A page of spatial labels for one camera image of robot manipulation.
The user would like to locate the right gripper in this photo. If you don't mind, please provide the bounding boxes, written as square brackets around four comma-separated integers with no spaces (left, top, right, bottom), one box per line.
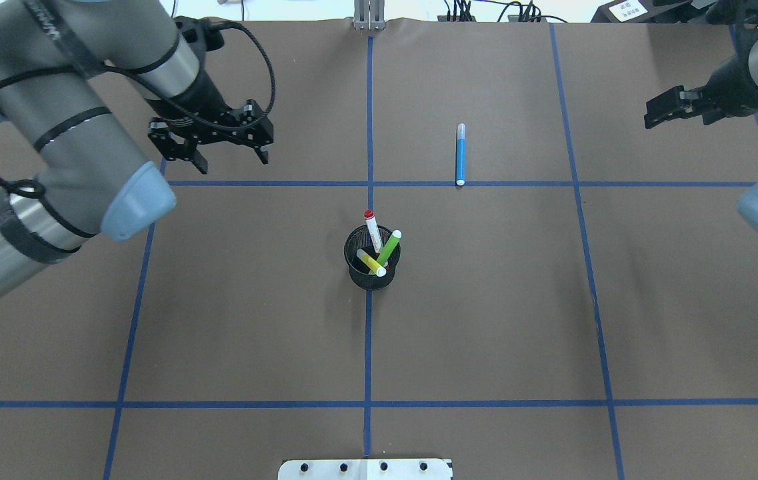
[643,85,726,129]

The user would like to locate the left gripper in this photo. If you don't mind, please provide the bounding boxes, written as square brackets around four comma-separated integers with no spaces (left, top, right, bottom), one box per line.
[148,99,274,175]

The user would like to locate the red capped white marker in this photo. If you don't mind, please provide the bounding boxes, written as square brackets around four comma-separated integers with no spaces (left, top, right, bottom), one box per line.
[363,209,383,254]

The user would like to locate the green marker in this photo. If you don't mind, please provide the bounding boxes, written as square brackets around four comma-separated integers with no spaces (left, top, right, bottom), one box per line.
[377,230,402,267]

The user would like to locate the blue marker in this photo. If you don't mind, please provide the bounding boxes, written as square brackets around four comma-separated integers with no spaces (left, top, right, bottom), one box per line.
[455,123,467,187]

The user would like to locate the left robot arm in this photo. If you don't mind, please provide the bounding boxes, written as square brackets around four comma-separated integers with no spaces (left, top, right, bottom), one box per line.
[0,1,274,298]

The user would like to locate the black box with label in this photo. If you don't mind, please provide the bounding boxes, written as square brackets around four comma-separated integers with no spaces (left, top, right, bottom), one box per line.
[590,1,653,24]

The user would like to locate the right usb hub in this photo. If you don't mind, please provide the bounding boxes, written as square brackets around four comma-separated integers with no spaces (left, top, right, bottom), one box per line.
[503,1,547,23]

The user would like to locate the usb hub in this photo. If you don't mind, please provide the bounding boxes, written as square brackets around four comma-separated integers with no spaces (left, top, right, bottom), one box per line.
[437,1,476,23]
[503,1,547,23]

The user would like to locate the black mesh pen cup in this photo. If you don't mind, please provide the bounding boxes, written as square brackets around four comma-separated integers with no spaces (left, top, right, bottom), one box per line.
[344,225,402,291]

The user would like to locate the yellow marker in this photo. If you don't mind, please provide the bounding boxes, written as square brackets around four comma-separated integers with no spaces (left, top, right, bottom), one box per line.
[355,249,387,277]

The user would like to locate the left usb hub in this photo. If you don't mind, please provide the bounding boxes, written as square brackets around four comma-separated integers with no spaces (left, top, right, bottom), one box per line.
[437,1,476,23]

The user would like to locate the aluminium frame post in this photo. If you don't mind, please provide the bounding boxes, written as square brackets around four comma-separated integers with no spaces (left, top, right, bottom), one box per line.
[352,0,387,31]

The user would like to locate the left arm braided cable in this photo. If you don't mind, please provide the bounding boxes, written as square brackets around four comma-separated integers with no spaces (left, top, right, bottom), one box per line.
[0,20,277,197]

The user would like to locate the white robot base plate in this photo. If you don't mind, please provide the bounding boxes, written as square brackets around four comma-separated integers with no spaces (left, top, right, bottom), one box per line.
[277,458,454,479]

